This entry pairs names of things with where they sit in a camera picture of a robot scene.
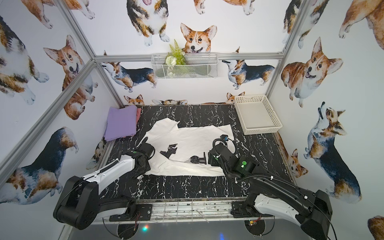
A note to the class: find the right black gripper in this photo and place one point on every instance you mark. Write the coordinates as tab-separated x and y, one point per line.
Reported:
211	159

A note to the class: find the white printed t-shirt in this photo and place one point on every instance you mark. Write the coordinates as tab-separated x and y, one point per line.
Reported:
175	146

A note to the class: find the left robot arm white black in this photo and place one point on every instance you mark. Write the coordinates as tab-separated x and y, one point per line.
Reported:
80	202

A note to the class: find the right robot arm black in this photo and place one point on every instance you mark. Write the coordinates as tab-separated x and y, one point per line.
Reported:
272	195

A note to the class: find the white plastic basket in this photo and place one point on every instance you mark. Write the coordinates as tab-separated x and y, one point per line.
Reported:
256	115

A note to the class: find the folded pink t-shirt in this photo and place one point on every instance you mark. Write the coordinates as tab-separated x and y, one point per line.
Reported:
139	112

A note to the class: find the folded purple t-shirt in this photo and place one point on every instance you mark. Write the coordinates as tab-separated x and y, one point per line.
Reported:
121	123

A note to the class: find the artificial green fern plant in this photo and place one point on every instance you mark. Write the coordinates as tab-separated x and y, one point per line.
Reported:
175	61

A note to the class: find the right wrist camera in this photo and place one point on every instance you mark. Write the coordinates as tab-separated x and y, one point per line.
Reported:
224	138

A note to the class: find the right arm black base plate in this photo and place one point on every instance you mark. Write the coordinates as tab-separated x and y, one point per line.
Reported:
242	210

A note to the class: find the white wire wall basket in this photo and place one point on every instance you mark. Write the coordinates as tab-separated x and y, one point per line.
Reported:
193	66

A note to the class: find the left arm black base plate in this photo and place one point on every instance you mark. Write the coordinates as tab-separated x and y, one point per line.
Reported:
140	212

